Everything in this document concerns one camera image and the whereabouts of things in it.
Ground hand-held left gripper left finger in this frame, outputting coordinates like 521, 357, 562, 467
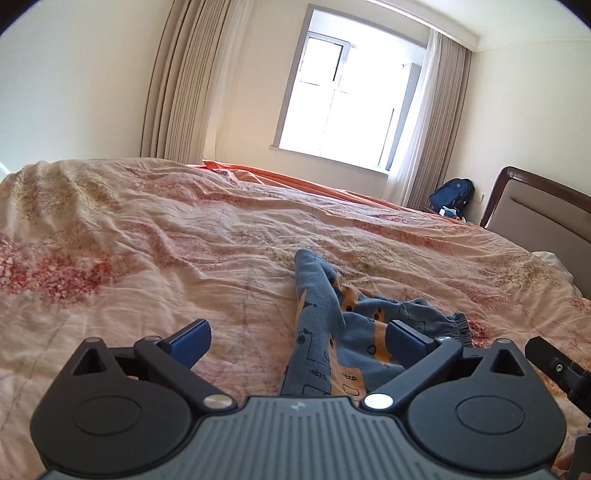
62, 318, 236, 411

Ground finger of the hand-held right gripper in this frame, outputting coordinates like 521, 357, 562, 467
525, 336, 591, 416

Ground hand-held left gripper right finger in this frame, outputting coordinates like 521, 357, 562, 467
361, 319, 532, 411

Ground blue pants with orange print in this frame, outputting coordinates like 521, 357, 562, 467
279, 248, 472, 398

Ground floral pink duvet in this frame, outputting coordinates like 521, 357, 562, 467
0, 157, 591, 462

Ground white pillow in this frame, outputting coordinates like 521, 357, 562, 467
531, 250, 576, 283

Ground brown padded headboard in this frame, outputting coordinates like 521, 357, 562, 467
480, 166, 591, 298

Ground blue backpack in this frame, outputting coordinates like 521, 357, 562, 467
428, 178, 475, 219

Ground orange bed sheet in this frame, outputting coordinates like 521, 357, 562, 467
202, 159, 422, 211

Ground beige curtain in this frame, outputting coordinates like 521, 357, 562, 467
140, 0, 256, 165
406, 34, 472, 209

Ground white sheer curtain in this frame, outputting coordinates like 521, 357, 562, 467
385, 28, 445, 204

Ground window with white frame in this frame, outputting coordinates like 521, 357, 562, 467
272, 4, 428, 176

